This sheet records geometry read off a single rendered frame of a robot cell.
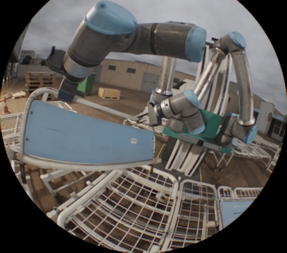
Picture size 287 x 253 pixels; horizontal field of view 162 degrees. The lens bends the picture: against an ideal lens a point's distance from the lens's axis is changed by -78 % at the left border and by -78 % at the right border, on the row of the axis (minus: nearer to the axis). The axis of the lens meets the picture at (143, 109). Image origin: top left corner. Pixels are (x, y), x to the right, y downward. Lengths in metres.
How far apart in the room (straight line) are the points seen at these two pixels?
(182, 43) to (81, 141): 0.43
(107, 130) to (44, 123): 0.27
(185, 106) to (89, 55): 0.38
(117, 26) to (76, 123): 0.35
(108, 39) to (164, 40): 0.11
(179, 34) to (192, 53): 0.05
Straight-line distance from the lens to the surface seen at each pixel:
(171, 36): 0.23
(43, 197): 1.42
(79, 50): 0.20
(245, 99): 0.72
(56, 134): 0.40
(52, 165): 0.42
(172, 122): 0.80
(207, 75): 0.65
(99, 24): 0.17
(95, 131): 0.43
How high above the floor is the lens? 1.17
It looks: 13 degrees down
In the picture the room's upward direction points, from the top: 13 degrees clockwise
